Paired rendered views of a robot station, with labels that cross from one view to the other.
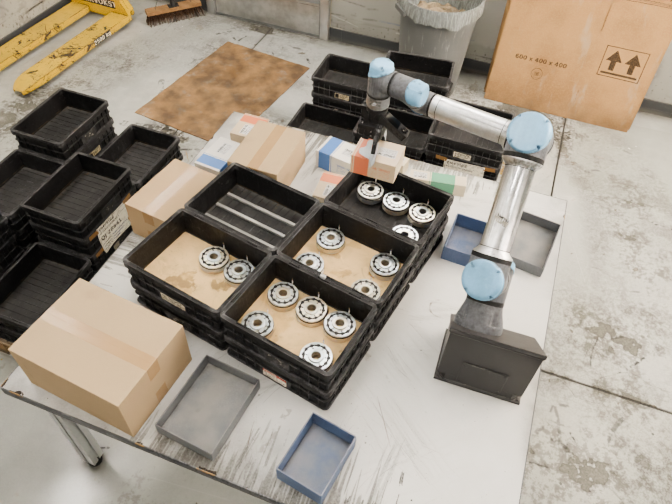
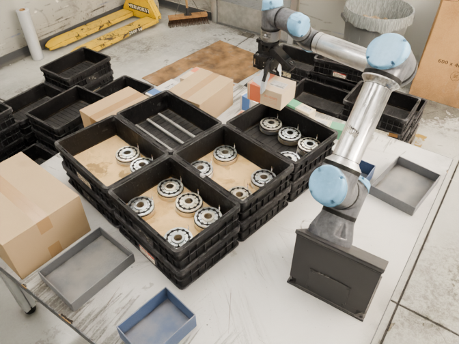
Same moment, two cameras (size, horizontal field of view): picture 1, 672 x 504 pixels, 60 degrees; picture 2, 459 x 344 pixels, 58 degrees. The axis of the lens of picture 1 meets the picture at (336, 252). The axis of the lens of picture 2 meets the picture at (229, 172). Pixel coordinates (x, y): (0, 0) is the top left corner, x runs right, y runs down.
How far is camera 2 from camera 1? 57 cm
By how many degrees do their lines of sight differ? 13
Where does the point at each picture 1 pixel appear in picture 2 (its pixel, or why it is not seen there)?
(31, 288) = not seen: hidden behind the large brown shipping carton
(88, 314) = (14, 176)
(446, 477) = not seen: outside the picture
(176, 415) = (61, 269)
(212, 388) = (97, 254)
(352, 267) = (236, 177)
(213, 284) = (121, 173)
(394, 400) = (245, 294)
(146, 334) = (48, 196)
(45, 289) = not seen: hidden behind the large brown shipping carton
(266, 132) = (203, 76)
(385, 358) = (248, 258)
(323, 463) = (163, 334)
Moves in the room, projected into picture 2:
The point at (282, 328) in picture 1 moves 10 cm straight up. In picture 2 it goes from (161, 213) to (158, 195)
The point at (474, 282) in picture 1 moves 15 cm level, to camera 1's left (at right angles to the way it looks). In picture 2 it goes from (319, 185) to (269, 176)
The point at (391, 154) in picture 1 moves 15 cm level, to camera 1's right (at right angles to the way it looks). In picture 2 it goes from (281, 85) to (319, 91)
